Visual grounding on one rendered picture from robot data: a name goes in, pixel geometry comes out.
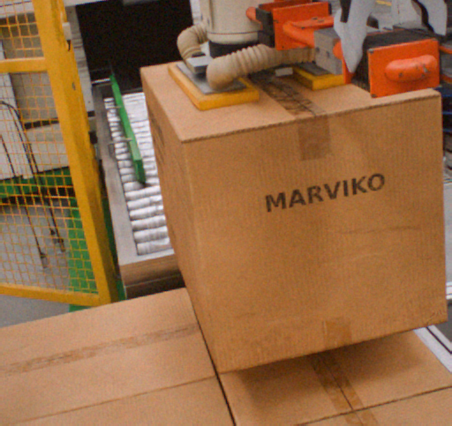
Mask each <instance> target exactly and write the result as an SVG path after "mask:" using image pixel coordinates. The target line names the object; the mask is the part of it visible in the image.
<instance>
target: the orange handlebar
mask: <svg viewBox="0 0 452 426"><path fill-rule="evenodd" d="M311 1H312V0H311ZM255 8H256V7H249V8H248V9H247V11H246V16H247V17H248V19H250V20H252V21H254V22H256V23H260V22H259V21H257V20H256V18H255ZM334 19H335V17H326V18H318V17H314V18H311V19H310V20H305V21H298V22H292V21H287V22H286V23H284V25H283V27H282V30H283V32H284V33H285V34H286V35H288V36H289V37H291V38H292V39H293V40H296V41H294V42H292V44H293V45H295V46H297V47H299V48H302V49H312V48H314V38H313V31H314V30H318V29H324V28H330V27H334ZM333 53H334V56H335V58H336V59H339V60H342V48H341V42H337V43H336V45H335V46H334V48H333ZM436 66H437V61H436V59H435V58H434V57H433V56H429V55H426V56H420V57H416V58H412V59H405V60H395V61H392V62H391V63H389V64H388V66H387V67H386V70H385V74H386V78H387V79H388V80H390V81H394V82H407V81H414V80H419V79H423V78H427V77H429V76H431V75H433V73H434V71H435V69H436Z"/></svg>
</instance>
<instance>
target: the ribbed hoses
mask: <svg viewBox="0 0 452 426"><path fill-rule="evenodd" d="M209 41H210V40H209V39H208V37H207V27H206V26H204V25H202V24H201V23H200V24H199V25H195V26H192V27H191V28H187V30H184V31H183V32H182V33H181V34H180V35H179V36H178V39H177V46H178V49H179V52H180V54H181V56H182V58H183V59H184V62H185V59H186V58H192V54H194V53H199V52H202V51H201V48H200V44H204V42H206V43H208V42H209ZM311 61H313V62H315V63H316V61H315V49H314V48H312V49H302V48H295V49H285V50H279V51H277V50H276V48H275V47H274V48H272V49H271V48H269V47H267V46H266V45H264V44H261V45H258V46H257V47H256V46H253V47H252V48H250V47H249V48H248V49H242V51H237V53H234V52H233V53H232V54H231V55H229V54H228V55H227V56H219V57H217V58H215V59H213V61H212V62H211V63H210V65H209V66H208V67H207V77H208V82H209V86H210V88H213V89H223V88H228V87H230V86H233V79H234V78H237V77H238V76H239V77H242V76H243V75H247V74H248V73H251V74H252V72H253V71H254V72H257V71H261V70H266V69H267V68H269V69H270V68H272V67H276V66H277V65H279V64H294V63H295V62H298V63H299V64H301V63H302V62H304V63H306V62H309V63H310V62H311Z"/></svg>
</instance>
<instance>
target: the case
mask: <svg viewBox="0 0 452 426"><path fill-rule="evenodd" d="M180 63H184V62H178V63H173V64H180ZM173 64H162V65H156V66H151V67H145V68H141V69H140V76H141V82H142V86H143V92H144V97H145V103H146V109H147V120H148V124H149V130H150V135H152V140H151V141H153V147H154V156H155V162H156V167H157V173H158V179H159V184H160V190H161V195H162V205H163V211H164V217H165V222H166V228H167V233H168V238H169V242H170V243H171V244H172V247H173V251H174V253H175V255H176V258H177V262H178V265H179V267H180V271H181V273H182V276H183V279H184V281H185V285H186V289H187V291H189V294H190V297H191V299H192V303H193V307H194V309H195V312H196V314H197V317H198V320H199V322H200V327H201V330H202V332H203V335H204V338H205V340H206V342H207V345H208V348H209V350H210V353H211V356H212V358H213V361H214V363H215V368H216V371H217V373H218V374H219V375H221V374H226V373H230V372H234V371H238V370H246V369H250V368H253V367H258V366H261V364H266V363H271V362H277V361H282V360H286V359H290V358H293V357H298V356H302V355H309V354H313V353H317V352H322V351H326V350H329V349H334V348H339V347H341V346H346V345H350V344H353V343H359V342H362V341H366V340H373V339H378V338H381V337H386V336H389V335H393V334H398V333H405V332H409V331H410V330H413V329H418V328H422V327H426V326H429V325H437V324H441V323H446V322H447V321H448V311H447V278H446V245H445V212H444V179H443V146H442V113H441V94H440V93H439V92H437V91H435V90H433V89H431V88H427V89H423V90H417V91H412V92H407V93H399V94H392V95H388V97H383V98H378V99H372V98H371V96H370V93H368V92H367V91H365V90H363V89H361V88H359V87H357V86H354V85H352V84H350V85H346V86H336V87H330V88H326V89H321V90H315V91H313V90H311V89H310V88H308V87H306V86H304V85H302V84H301V83H298V82H297V81H296V80H295V79H294V78H292V77H290V76H289V75H282V76H275V75H273V74H272V77H270V78H260V79H255V80H252V79H250V78H248V77H247V75H243V76H242V77H240V78H242V79H244V80H245V82H247V83H248V84H249V85H251V86H252V87H254V88H255V89H256V90H257V91H258V92H259V99H258V101H255V102H250V103H245V104H239V105H235V106H229V107H224V108H215V109H210V110H204V111H200V110H199V109H198V108H197V107H196V105H195V104H194V103H193V102H192V100H191V98H190V97H189V96H187V95H186V94H185V92H184V91H183V90H182V89H181V88H180V86H179V85H178V84H177V83H176V82H175V80H174V79H173V78H172V77H171V76H170V74H169V73H168V69H167V67H168V66H170V65H173Z"/></svg>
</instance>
